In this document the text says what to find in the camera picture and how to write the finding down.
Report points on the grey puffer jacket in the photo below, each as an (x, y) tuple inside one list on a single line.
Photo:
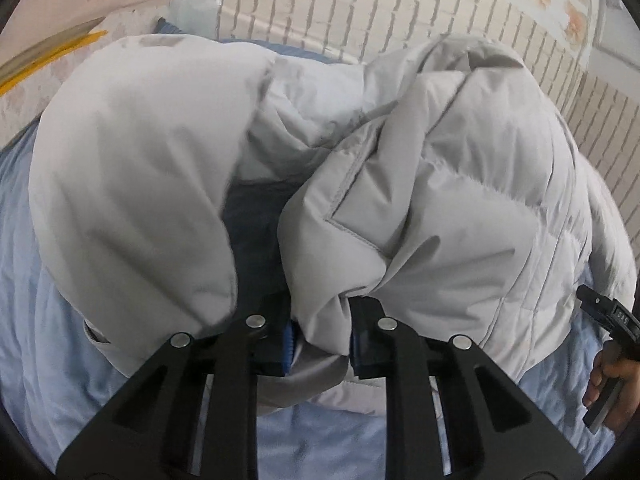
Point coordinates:
[(440, 200)]

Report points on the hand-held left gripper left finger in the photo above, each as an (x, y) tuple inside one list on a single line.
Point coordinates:
[(288, 346)]

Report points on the person's right hand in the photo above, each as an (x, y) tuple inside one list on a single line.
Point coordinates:
[(600, 375)]

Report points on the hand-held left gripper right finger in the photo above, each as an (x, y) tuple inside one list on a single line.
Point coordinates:
[(356, 348)]

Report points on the floral quilt with yellow trim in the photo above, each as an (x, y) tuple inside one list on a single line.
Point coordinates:
[(30, 85)]

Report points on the light blue bed sheet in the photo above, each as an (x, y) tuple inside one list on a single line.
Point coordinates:
[(45, 320)]

